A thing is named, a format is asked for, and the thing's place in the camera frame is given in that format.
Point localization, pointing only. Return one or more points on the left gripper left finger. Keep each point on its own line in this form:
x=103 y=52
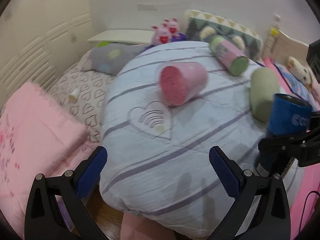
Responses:
x=43 y=218

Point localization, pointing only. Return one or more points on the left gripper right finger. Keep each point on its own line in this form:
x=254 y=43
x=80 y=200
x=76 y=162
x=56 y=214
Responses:
x=260 y=209

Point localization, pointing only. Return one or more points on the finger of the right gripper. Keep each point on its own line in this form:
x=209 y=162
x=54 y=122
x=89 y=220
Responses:
x=291 y=145
x=314 y=120

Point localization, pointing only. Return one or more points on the blue black metal can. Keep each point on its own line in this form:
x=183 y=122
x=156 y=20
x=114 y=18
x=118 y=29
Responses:
x=290 y=115

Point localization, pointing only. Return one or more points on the plain green cup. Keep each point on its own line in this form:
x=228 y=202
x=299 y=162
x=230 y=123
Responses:
x=264 y=84

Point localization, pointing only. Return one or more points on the green pink patterned cup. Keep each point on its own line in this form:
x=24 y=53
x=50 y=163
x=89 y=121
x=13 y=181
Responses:
x=230 y=56

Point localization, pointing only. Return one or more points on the blue cartoon pillow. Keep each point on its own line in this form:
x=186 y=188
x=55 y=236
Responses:
x=295 y=86

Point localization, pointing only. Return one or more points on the pink bed blanket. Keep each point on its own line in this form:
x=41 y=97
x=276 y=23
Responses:
x=302 y=180

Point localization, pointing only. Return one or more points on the dog plush toy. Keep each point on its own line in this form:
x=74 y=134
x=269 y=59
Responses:
x=302 y=73

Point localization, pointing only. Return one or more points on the pink folded blanket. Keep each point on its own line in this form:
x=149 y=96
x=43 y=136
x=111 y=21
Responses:
x=37 y=136

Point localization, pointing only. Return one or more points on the cream bed headboard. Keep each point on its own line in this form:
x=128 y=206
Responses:
x=282 y=46

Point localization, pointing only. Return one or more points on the yellow star sticker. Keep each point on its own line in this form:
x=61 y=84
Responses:
x=273 y=32

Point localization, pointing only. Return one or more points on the white striped folded quilt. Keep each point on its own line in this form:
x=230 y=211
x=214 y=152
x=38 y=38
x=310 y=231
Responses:
x=158 y=165

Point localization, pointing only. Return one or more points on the small white bottle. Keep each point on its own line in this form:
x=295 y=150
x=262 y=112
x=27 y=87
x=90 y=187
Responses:
x=73 y=97

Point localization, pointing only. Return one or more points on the heart pattern bed sheet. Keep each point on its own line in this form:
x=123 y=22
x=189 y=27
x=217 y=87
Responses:
x=93 y=87

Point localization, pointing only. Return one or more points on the triangle pattern quilted cushion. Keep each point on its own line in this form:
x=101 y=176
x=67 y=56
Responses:
x=196 y=20

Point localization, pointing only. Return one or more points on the purple pillow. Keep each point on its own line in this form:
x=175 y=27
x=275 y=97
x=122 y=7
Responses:
x=178 y=38

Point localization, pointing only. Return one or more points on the grey dotted pillow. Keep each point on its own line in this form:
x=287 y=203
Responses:
x=111 y=58

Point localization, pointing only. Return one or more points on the pink pig plush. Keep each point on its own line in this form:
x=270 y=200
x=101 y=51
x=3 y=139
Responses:
x=162 y=35
x=173 y=27

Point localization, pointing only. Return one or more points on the cream wardrobe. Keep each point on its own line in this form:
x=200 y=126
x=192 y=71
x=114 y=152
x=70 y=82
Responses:
x=40 y=40

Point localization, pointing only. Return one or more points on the white nightstand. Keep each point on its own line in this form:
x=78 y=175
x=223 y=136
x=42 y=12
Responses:
x=127 y=36

